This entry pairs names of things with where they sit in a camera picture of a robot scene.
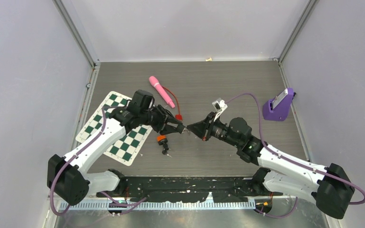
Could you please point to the black headed keys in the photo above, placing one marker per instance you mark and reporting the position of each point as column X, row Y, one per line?
column 165, row 149

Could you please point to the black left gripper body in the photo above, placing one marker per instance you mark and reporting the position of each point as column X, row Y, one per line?
column 158, row 118

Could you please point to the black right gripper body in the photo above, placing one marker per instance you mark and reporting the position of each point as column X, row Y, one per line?
column 214, row 129

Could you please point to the orange black padlock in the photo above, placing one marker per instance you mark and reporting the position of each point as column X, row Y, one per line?
column 162, row 140

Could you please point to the pink toy microphone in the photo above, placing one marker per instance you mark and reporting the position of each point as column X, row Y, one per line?
column 156, row 84

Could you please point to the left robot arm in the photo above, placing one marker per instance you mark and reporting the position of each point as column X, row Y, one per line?
column 67, row 175

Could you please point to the black cable padlock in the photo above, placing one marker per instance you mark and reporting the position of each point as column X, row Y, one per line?
column 173, row 128

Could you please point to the small silver keys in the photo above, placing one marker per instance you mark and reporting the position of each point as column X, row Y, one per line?
column 187, row 131

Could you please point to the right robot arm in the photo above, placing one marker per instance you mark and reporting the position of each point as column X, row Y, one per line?
column 326, row 187

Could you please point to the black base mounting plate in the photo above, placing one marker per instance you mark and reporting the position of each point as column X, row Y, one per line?
column 188, row 189

